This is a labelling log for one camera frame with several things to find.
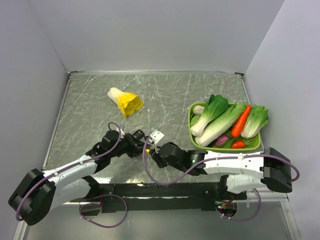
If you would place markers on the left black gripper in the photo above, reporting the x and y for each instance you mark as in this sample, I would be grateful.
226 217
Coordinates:
136 145

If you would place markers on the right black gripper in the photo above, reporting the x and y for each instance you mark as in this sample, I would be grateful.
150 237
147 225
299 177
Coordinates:
157 158

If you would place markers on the black remote control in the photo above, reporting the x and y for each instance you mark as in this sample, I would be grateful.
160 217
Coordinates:
139 134

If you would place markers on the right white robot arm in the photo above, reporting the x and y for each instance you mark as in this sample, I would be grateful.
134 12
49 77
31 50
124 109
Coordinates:
240 172

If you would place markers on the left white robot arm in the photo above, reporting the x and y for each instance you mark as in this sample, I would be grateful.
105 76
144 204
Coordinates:
39 192

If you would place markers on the yellow toy cabbage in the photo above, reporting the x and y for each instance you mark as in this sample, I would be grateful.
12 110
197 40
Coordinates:
127 102

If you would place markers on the purple toy eggplant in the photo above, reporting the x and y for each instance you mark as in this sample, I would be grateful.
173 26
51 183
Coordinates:
221 140

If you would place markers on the green plastic tray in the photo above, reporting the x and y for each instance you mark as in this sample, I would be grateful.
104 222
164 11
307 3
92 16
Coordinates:
254 143

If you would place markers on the light green napa cabbage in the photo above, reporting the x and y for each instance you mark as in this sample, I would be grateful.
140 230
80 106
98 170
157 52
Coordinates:
220 125

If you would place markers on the dark green bok choy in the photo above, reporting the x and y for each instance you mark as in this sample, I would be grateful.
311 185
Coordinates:
215 106

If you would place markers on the small red toy pepper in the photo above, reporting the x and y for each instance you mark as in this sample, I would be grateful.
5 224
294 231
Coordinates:
240 144

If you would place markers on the orange toy carrot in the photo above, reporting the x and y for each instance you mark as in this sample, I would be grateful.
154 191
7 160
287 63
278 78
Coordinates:
239 125

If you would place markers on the green lettuce toy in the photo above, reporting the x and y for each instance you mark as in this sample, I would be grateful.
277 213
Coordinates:
257 118

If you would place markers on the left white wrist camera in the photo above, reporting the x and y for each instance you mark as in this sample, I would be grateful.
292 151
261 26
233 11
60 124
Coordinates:
120 128

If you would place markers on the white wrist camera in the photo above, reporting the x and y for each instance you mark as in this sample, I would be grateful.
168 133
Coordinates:
120 128
157 140

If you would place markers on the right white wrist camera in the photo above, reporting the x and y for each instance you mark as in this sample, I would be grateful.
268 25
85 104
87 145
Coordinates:
157 140

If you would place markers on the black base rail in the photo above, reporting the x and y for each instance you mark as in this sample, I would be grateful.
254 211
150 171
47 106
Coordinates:
177 196

